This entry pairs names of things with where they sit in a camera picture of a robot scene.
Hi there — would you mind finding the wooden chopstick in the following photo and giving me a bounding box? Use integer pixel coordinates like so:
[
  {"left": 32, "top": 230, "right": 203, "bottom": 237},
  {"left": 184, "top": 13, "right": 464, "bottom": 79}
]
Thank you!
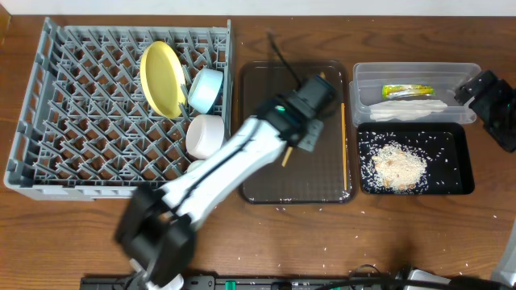
[
  {"left": 341, "top": 103, "right": 347, "bottom": 192},
  {"left": 281, "top": 72, "right": 326, "bottom": 168}
]

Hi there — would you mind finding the white pink shallow bowl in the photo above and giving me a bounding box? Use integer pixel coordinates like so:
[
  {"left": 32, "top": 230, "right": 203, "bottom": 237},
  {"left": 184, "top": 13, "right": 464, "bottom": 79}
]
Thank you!
[{"left": 185, "top": 114, "right": 224, "bottom": 160}]

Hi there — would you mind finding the light blue bowl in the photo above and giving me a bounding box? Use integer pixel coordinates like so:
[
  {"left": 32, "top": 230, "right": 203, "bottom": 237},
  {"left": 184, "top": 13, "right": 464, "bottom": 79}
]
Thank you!
[{"left": 188, "top": 68, "right": 223, "bottom": 114}]

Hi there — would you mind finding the yellow round plate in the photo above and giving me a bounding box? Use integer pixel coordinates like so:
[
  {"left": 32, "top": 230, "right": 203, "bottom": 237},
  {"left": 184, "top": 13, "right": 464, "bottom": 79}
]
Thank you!
[{"left": 139, "top": 41, "right": 185, "bottom": 118}]

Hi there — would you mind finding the small white cup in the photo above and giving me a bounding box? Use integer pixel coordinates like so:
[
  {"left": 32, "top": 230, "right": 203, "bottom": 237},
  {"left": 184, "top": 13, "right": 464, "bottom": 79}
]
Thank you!
[{"left": 186, "top": 159, "right": 204, "bottom": 172}]

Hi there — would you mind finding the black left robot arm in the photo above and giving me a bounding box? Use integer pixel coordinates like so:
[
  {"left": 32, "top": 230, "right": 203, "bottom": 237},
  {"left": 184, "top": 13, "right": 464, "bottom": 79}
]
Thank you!
[{"left": 114, "top": 76, "right": 336, "bottom": 289}]

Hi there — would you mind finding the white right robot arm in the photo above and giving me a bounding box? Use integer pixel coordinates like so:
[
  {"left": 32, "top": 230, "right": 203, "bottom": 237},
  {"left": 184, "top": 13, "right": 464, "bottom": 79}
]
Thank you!
[{"left": 455, "top": 70, "right": 515, "bottom": 289}]

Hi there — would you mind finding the clear plastic waste bin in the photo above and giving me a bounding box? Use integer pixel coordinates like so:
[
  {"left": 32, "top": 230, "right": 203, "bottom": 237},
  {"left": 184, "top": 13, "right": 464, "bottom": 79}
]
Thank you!
[{"left": 349, "top": 62, "right": 481, "bottom": 126}]

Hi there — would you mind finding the black waste tray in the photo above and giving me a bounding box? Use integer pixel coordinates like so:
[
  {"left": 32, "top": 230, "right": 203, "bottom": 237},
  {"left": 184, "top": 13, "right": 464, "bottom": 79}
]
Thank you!
[{"left": 357, "top": 122, "right": 475, "bottom": 195}]

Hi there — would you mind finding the brown serving tray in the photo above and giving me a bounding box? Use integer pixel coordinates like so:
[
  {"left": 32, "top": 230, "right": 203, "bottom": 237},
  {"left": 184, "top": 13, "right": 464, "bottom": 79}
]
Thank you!
[{"left": 239, "top": 60, "right": 357, "bottom": 205}]

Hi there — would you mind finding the pile of rice scraps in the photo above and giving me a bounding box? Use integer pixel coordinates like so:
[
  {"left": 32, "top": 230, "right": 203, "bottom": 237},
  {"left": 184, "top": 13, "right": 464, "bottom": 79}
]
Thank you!
[{"left": 358, "top": 130, "right": 445, "bottom": 195}]

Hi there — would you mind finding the green yellow snack wrapper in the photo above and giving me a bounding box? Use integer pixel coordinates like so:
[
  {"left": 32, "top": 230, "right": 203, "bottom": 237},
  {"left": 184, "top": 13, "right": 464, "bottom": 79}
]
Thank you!
[{"left": 382, "top": 85, "right": 435, "bottom": 100}]

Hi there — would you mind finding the white crumpled napkin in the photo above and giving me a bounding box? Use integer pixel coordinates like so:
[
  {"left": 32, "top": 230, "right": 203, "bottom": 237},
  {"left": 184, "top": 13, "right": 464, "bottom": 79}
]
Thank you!
[{"left": 369, "top": 99, "right": 447, "bottom": 122}]

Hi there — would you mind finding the grey plastic dish rack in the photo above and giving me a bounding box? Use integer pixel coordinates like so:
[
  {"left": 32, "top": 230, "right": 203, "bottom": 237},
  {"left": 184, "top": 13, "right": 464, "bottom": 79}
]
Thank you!
[{"left": 4, "top": 19, "right": 235, "bottom": 201}]

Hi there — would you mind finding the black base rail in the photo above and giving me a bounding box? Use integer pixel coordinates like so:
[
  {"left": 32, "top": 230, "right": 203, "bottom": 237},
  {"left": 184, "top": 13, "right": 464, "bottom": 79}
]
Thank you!
[{"left": 79, "top": 273, "right": 485, "bottom": 290}]

